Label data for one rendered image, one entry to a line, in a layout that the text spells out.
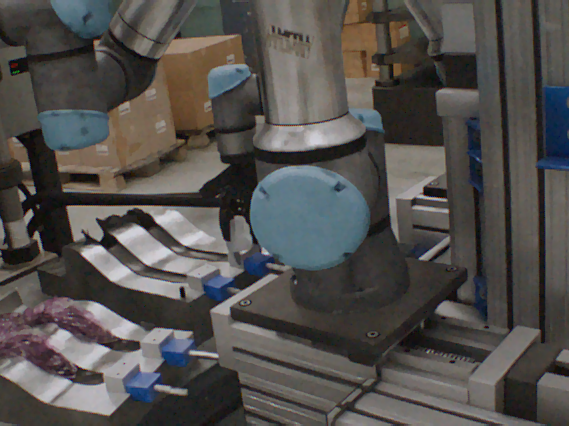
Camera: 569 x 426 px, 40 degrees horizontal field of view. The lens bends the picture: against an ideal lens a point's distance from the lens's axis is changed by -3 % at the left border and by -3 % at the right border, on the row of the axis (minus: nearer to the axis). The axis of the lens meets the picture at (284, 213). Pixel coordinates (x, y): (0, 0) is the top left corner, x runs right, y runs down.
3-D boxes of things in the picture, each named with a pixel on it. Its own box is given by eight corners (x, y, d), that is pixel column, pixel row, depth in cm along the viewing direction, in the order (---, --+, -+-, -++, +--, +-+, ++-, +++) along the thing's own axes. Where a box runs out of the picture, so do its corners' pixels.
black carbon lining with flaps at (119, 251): (241, 264, 157) (234, 219, 154) (182, 297, 146) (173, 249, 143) (129, 238, 179) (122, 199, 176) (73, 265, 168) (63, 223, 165)
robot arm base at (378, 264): (431, 272, 102) (426, 200, 99) (367, 323, 92) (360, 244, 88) (336, 255, 112) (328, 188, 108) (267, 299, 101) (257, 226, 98)
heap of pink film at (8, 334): (125, 333, 137) (116, 292, 134) (65, 385, 122) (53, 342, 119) (14, 319, 147) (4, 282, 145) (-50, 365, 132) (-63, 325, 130)
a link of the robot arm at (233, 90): (255, 66, 135) (205, 73, 134) (263, 128, 139) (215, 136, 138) (251, 60, 142) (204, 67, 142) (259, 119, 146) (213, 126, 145)
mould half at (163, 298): (288, 290, 160) (280, 227, 155) (196, 347, 141) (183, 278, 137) (130, 251, 191) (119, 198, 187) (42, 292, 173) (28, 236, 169)
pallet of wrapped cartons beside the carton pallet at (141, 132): (194, 158, 585) (175, 31, 554) (108, 197, 519) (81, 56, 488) (83, 150, 657) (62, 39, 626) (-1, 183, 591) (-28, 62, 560)
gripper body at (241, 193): (254, 225, 142) (245, 159, 138) (220, 218, 147) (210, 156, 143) (282, 211, 147) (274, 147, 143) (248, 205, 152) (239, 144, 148)
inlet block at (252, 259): (300, 279, 148) (297, 252, 146) (283, 290, 144) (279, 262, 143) (248, 267, 156) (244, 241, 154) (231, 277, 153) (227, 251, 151)
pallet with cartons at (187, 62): (253, 120, 677) (242, 33, 653) (203, 148, 610) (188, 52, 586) (142, 123, 733) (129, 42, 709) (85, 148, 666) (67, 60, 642)
